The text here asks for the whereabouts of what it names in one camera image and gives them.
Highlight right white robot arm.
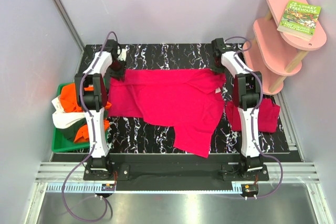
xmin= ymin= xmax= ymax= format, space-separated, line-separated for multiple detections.
xmin=211 ymin=38 xmax=263 ymax=180

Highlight magenta t-shirt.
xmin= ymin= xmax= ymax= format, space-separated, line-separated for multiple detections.
xmin=108 ymin=69 xmax=226 ymax=158

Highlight aluminium rail frame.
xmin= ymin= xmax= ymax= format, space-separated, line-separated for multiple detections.
xmin=36 ymin=162 xmax=320 ymax=184

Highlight white t-shirt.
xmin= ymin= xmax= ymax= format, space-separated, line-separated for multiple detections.
xmin=51 ymin=96 xmax=85 ymax=129

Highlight green storey treehouse book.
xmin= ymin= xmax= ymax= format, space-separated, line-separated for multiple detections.
xmin=277 ymin=0 xmax=321 ymax=41

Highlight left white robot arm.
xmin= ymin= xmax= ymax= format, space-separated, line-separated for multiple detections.
xmin=75 ymin=39 xmax=126 ymax=180

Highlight pink three-tier shelf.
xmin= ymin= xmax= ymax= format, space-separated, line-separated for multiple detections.
xmin=243 ymin=0 xmax=327 ymax=95

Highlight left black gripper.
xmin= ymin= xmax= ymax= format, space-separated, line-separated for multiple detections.
xmin=109 ymin=58 xmax=127 ymax=81

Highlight orange t-shirt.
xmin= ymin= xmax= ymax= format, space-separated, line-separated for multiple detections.
xmin=60 ymin=83 xmax=113 ymax=143

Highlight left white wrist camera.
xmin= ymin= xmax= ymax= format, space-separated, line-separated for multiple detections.
xmin=118 ymin=49 xmax=127 ymax=61

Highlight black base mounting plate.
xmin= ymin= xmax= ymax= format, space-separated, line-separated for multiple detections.
xmin=92 ymin=154 xmax=269 ymax=181

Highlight green plastic basket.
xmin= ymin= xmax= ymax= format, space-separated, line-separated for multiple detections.
xmin=51 ymin=82 xmax=90 ymax=153

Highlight folded dark pink t-shirt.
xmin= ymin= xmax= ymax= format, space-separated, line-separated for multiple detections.
xmin=224 ymin=98 xmax=280 ymax=133

